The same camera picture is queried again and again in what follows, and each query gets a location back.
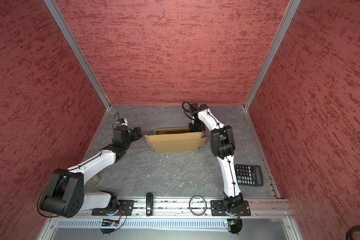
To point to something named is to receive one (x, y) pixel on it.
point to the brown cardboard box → (175, 139)
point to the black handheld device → (149, 196)
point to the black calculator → (249, 175)
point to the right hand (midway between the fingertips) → (194, 136)
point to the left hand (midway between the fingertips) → (136, 132)
